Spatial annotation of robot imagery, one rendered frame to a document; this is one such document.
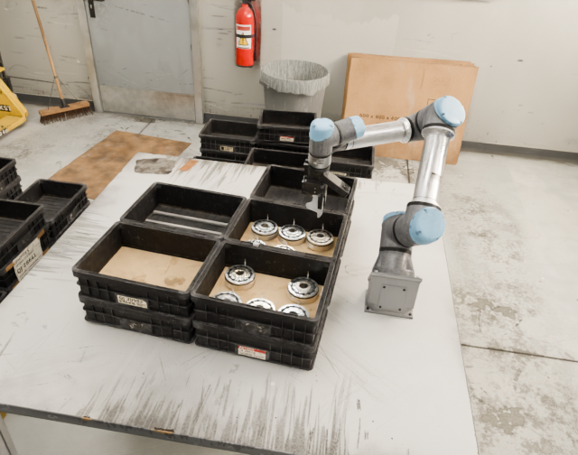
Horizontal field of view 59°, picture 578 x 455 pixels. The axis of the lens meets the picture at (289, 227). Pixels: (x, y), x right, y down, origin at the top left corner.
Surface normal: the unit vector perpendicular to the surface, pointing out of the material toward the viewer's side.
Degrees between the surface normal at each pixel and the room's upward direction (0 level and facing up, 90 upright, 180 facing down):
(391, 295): 90
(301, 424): 0
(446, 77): 81
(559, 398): 0
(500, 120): 90
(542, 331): 0
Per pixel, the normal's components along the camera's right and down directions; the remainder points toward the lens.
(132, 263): 0.05, -0.82
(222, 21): -0.15, 0.55
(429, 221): 0.32, -0.02
